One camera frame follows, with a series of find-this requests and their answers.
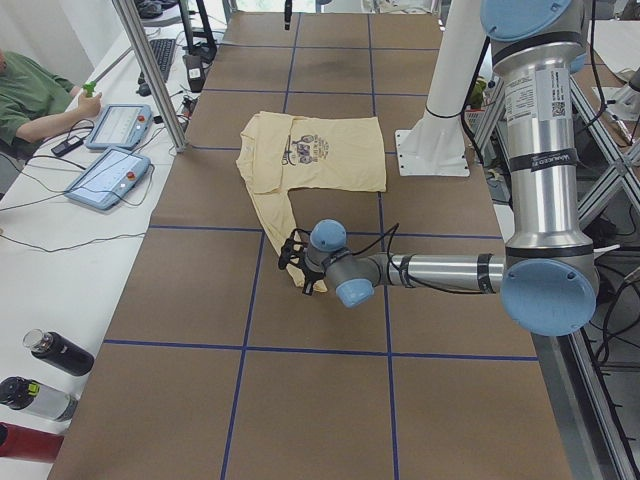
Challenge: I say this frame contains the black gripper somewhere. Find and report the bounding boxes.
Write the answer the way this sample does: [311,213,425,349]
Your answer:
[302,262,325,296]

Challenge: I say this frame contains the cream long-sleeve graphic t-shirt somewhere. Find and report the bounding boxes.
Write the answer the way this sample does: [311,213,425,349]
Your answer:
[235,111,388,295]

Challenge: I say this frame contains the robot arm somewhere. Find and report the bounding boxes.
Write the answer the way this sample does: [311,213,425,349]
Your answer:
[293,1,598,336]

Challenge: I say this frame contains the person's hand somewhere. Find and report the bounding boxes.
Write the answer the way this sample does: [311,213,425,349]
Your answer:
[75,92,102,119]

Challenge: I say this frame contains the black keyboard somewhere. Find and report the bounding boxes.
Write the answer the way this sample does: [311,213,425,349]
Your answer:
[149,38,176,81]

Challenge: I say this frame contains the far blue teach pendant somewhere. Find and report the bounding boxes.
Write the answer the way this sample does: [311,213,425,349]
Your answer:
[84,104,153,151]

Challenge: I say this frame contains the blue teach pendant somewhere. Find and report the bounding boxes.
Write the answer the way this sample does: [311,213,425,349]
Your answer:
[84,104,153,151]
[64,147,151,211]

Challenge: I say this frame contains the green handheld tool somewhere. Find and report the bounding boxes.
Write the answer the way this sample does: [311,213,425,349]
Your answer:
[82,81,97,98]

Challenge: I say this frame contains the near blue teach pendant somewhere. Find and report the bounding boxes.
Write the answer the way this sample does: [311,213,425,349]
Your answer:
[64,147,151,211]

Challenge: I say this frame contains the black bottle clear cap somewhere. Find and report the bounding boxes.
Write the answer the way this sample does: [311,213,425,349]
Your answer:
[23,329,94,377]

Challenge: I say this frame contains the person in green shirt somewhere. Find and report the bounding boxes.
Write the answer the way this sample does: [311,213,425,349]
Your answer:
[1,51,88,160]

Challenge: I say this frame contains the silver bottle green-black cap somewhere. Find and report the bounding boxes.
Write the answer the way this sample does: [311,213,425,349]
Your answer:
[1,376,78,422]

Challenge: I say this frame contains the red metal bottle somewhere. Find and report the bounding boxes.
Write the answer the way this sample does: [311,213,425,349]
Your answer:
[1,422,64,463]

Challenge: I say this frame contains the aluminium frame post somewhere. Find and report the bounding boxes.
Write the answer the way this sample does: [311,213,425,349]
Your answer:
[112,0,187,153]

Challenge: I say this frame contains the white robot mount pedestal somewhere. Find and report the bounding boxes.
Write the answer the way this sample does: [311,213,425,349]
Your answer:
[395,0,489,177]

